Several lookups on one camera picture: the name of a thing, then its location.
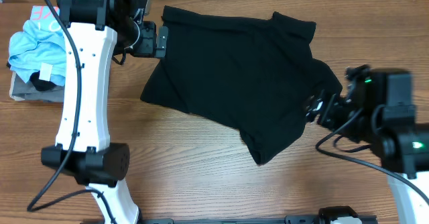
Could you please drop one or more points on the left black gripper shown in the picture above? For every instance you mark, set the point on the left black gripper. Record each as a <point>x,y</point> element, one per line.
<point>148,48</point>

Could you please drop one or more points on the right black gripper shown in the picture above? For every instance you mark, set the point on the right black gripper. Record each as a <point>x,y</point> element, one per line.
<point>336,103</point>

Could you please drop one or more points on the black t-shirt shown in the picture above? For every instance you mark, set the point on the black t-shirt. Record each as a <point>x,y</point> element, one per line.
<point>253,75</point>

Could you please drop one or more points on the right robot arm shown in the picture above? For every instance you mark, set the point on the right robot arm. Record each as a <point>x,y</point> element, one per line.
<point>379,111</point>

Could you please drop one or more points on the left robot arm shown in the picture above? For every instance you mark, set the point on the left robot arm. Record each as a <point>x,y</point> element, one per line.
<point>95,31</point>

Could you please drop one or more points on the light blue printed t-shirt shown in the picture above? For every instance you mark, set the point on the light blue printed t-shirt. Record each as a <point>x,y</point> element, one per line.
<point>39,47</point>

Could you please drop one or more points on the grey folded garment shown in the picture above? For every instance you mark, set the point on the grey folded garment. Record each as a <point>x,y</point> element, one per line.
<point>32,94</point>

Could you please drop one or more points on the beige folded garment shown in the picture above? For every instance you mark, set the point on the beige folded garment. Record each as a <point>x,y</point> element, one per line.
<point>17,87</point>

